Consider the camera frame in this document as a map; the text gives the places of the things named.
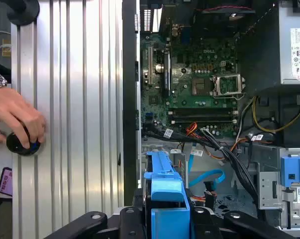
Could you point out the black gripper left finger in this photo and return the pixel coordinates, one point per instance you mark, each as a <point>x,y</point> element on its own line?
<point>130,224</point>

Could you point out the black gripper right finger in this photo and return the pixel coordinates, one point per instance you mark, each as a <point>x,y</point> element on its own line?
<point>239,222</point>

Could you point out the hard disk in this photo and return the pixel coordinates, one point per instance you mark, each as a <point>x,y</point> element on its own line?
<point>164,184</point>

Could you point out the black RAM slot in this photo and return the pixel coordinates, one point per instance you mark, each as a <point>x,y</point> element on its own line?
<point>202,109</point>
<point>202,122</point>
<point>202,118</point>
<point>202,113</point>

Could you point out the person's bare hand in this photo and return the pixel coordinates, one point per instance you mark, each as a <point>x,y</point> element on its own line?
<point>13,107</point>

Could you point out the grey metal drive cage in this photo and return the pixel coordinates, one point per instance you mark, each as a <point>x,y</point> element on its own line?
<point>266,184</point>

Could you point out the blue plastic drive latch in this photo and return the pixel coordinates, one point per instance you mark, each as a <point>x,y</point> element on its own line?
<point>289,169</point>

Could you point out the black open PC case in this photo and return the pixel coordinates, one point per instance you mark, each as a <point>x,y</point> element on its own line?
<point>130,99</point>

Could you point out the purple smartphone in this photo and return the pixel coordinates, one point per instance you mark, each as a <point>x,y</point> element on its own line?
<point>6,181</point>

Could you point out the silver coin battery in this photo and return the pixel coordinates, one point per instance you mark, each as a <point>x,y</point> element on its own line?
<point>159,68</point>

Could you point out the green motherboard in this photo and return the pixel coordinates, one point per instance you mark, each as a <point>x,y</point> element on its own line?
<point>204,57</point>

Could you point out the grey power supply unit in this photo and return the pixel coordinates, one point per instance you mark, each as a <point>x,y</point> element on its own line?
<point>286,49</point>

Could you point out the black round clamp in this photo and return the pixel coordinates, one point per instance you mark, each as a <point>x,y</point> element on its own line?
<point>25,12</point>

